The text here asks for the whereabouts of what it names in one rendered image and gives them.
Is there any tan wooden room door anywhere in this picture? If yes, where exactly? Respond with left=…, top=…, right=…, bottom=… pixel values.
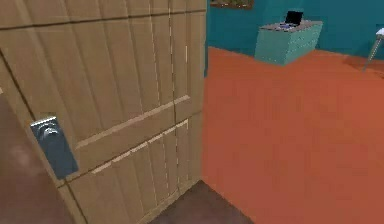
left=0, top=0, right=208, bottom=224

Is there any grey metal door handle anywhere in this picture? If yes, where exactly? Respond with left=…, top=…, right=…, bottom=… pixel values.
left=30, top=115, right=80, bottom=181

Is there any black laptop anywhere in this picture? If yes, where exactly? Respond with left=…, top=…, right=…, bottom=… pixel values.
left=279, top=10, right=305, bottom=30

